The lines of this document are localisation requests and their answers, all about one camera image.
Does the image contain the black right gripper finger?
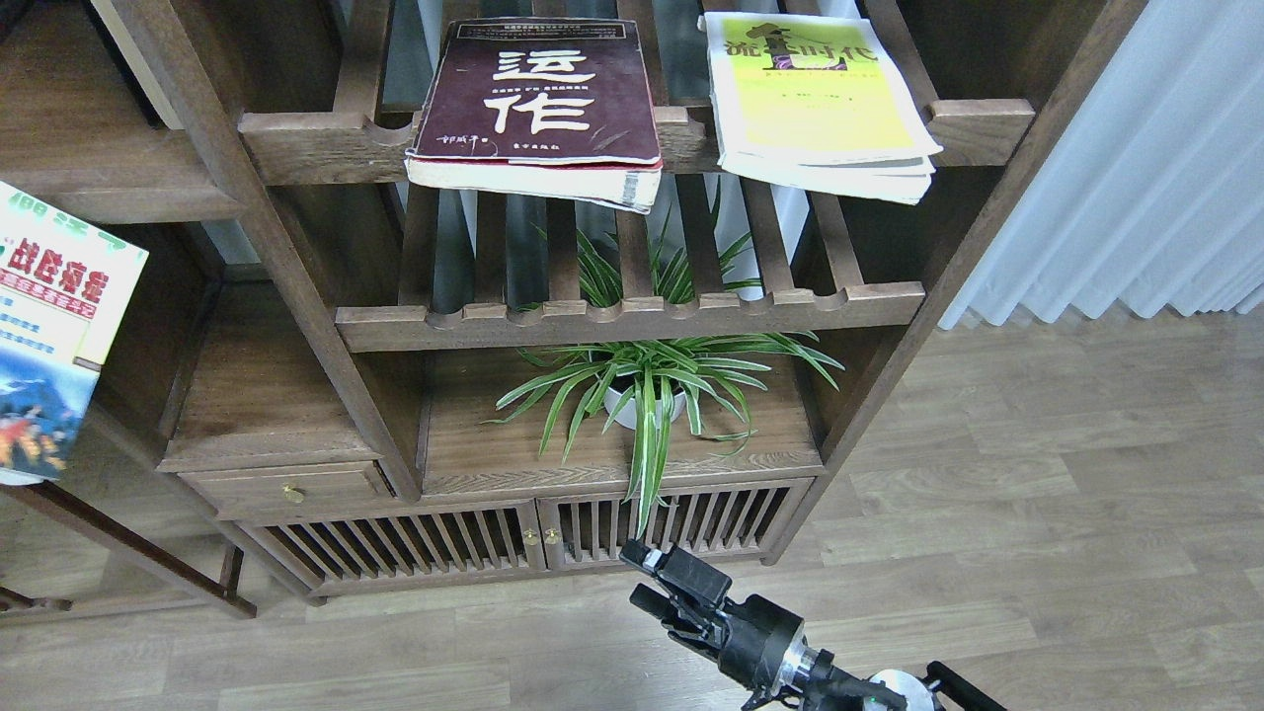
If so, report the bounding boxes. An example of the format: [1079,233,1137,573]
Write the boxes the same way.
[629,584,691,628]
[619,539,732,609]

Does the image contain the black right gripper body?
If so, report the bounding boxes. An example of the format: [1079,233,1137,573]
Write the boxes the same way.
[665,595,822,697]

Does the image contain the yellow green cover book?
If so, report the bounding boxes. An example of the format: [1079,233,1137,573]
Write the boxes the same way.
[700,11,940,205]

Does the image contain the colourful 300 paperback book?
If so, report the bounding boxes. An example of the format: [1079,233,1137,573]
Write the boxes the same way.
[1,182,149,486]

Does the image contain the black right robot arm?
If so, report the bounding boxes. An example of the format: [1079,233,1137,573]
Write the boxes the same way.
[621,540,1001,710]

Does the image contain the white plant pot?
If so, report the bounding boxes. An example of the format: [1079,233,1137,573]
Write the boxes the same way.
[603,382,686,431]

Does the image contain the green spider plant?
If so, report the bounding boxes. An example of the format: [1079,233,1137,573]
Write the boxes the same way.
[482,189,846,539]

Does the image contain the dark wooden bookshelf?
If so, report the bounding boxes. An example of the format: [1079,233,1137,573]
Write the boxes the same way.
[3,1,1144,602]

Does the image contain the brass drawer knob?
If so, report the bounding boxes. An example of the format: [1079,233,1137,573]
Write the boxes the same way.
[281,483,306,504]

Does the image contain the maroon book white characters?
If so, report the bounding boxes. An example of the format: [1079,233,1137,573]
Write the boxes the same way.
[404,16,664,214]

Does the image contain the white pleated curtain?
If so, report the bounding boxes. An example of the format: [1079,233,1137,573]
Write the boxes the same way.
[939,1,1263,329]

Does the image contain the dark wooden side frame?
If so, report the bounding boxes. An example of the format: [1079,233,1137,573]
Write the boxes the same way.
[3,482,270,631]

